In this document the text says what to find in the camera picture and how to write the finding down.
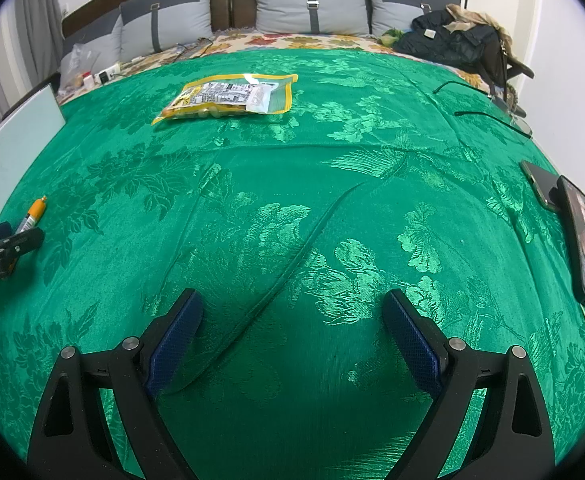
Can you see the green patterned blanket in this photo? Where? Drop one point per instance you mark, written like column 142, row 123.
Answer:
column 292, row 220

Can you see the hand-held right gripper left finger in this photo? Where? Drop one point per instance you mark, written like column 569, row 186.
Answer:
column 172, row 345

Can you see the floral bed sheet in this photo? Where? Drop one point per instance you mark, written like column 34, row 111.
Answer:
column 292, row 41

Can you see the beige coat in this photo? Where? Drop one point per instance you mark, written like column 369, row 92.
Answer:
column 477, row 20

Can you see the green crumpled item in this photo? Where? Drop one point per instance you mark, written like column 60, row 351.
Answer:
column 391, row 36

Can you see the dark smartphone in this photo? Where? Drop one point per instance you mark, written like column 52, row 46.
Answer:
column 540, row 182

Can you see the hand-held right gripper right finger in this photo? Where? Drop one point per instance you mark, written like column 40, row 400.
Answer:
column 415, row 345

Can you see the clear plastic bag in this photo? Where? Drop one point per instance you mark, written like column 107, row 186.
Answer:
column 77, row 62

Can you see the white storage box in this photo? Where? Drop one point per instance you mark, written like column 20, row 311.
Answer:
column 12, row 140

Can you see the white power strip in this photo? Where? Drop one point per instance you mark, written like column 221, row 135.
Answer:
column 108, row 73

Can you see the grey two-tone pillow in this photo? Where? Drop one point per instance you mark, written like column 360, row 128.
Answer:
column 172, row 17
column 307, row 7
column 97, row 45
column 402, row 10

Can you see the dark brown chair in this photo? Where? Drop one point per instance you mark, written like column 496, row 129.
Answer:
column 510, row 72

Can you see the small red-capped bottle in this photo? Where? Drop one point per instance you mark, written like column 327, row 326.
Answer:
column 88, row 80

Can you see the large yellow-edged clear packet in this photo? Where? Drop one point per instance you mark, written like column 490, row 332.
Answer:
column 227, row 97

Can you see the grey curtain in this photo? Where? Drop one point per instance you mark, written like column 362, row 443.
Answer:
column 7, row 55

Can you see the orange sausage stick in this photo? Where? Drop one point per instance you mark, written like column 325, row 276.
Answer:
column 33, row 212

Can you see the black jacket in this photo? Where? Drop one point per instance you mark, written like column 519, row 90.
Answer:
column 442, row 42

